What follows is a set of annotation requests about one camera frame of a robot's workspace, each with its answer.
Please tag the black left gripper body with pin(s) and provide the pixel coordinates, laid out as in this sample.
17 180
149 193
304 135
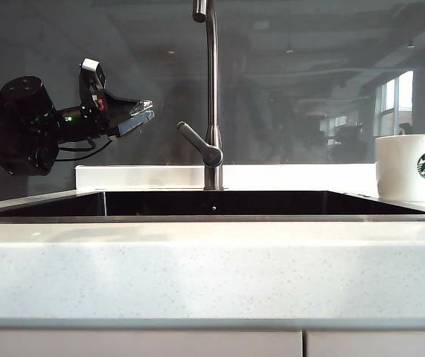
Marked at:
113 111

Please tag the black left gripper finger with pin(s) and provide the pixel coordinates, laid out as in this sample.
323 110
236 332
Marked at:
135 122
141 106

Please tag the white Starbucks logo mug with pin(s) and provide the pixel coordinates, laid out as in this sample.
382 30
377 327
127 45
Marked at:
405 167

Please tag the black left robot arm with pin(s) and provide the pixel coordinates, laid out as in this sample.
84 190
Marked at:
26 122

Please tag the dark metal gooseneck faucet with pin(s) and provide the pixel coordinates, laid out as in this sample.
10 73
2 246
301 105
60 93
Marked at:
213 93

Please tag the black undermount kitchen sink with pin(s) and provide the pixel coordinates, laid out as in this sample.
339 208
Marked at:
234 204

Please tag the wide white cabinet door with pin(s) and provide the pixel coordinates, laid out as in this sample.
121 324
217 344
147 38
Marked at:
137 344

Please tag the narrow white cabinet door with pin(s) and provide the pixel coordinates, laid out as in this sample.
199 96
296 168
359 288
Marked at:
379 344

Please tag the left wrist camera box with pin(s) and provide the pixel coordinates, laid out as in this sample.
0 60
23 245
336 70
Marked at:
92 80

